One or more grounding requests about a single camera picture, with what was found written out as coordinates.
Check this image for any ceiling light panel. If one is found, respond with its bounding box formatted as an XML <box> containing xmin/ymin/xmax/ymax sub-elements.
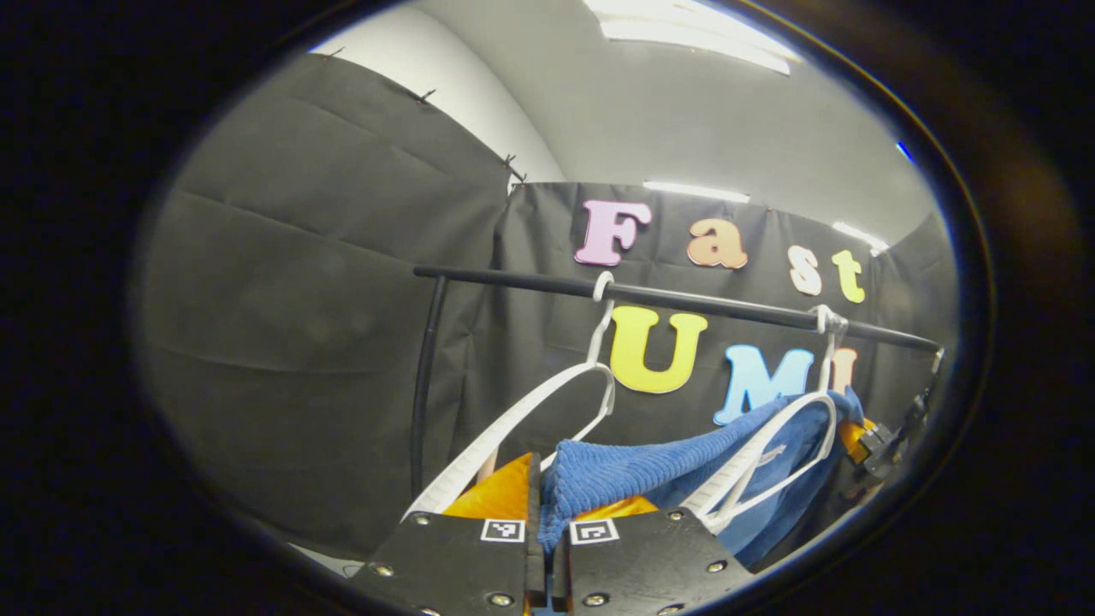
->
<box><xmin>643</xmin><ymin>181</ymin><xmax>752</xmax><ymax>204</ymax></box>
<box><xmin>584</xmin><ymin>0</ymin><xmax>802</xmax><ymax>76</ymax></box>
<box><xmin>833</xmin><ymin>221</ymin><xmax>891</xmax><ymax>257</ymax></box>

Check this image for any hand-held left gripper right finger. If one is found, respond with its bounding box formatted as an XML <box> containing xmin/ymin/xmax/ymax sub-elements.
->
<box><xmin>552</xmin><ymin>495</ymin><xmax>755</xmax><ymax>616</ymax></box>

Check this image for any white plastic hanger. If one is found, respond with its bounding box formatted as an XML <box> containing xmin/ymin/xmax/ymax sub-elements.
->
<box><xmin>682</xmin><ymin>305</ymin><xmax>849</xmax><ymax>533</ymax></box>
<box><xmin>402</xmin><ymin>271</ymin><xmax>619</xmax><ymax>523</ymax></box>

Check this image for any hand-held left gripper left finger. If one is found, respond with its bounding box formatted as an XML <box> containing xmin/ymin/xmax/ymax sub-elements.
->
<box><xmin>349</xmin><ymin>452</ymin><xmax>550</xmax><ymax>616</ymax></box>

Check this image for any black metal clothes rack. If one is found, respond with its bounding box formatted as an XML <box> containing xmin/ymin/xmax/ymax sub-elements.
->
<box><xmin>409</xmin><ymin>264</ymin><xmax>944</xmax><ymax>501</ymax></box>

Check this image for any blue corduroy jacket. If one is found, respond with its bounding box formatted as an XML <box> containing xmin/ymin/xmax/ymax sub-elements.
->
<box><xmin>537</xmin><ymin>388</ymin><xmax>867</xmax><ymax>567</ymax></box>

